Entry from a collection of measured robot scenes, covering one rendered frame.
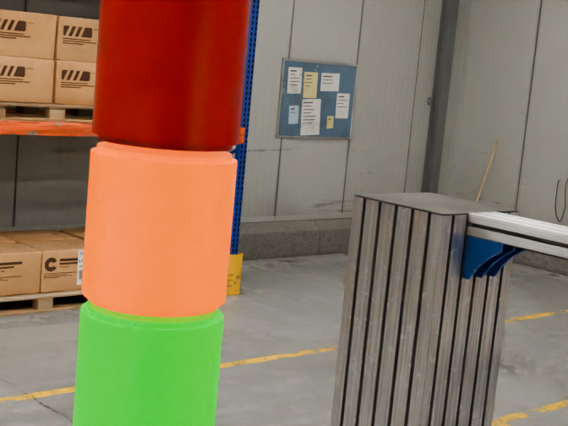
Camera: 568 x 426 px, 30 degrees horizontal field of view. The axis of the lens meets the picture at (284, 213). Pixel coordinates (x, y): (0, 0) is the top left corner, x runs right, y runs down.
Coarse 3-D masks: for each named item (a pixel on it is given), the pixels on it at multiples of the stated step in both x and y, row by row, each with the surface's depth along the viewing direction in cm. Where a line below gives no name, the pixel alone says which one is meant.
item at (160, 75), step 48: (144, 0) 33; (192, 0) 33; (240, 0) 34; (144, 48) 33; (192, 48) 33; (240, 48) 35; (96, 96) 35; (144, 96) 33; (192, 96) 34; (240, 96) 35; (144, 144) 34; (192, 144) 34
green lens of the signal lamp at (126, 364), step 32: (96, 320) 35; (128, 320) 35; (160, 320) 35; (192, 320) 35; (96, 352) 35; (128, 352) 35; (160, 352) 35; (192, 352) 35; (96, 384) 35; (128, 384) 35; (160, 384) 35; (192, 384) 35; (96, 416) 35; (128, 416) 35; (160, 416) 35; (192, 416) 36
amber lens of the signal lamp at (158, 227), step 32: (96, 160) 35; (128, 160) 34; (160, 160) 34; (192, 160) 34; (224, 160) 35; (96, 192) 35; (128, 192) 34; (160, 192) 34; (192, 192) 34; (224, 192) 35; (96, 224) 35; (128, 224) 34; (160, 224) 34; (192, 224) 34; (224, 224) 36; (96, 256) 35; (128, 256) 34; (160, 256) 34; (192, 256) 35; (224, 256) 36; (96, 288) 35; (128, 288) 34; (160, 288) 34; (192, 288) 35; (224, 288) 36
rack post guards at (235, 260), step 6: (234, 258) 1009; (240, 258) 1014; (234, 264) 1010; (240, 264) 1015; (228, 270) 1009; (234, 270) 1012; (240, 270) 1017; (228, 276) 1010; (234, 276) 1013; (240, 276) 1018; (228, 282) 1011; (234, 282) 1014; (228, 288) 1012; (234, 288) 1015; (228, 294) 1012; (234, 294) 1017
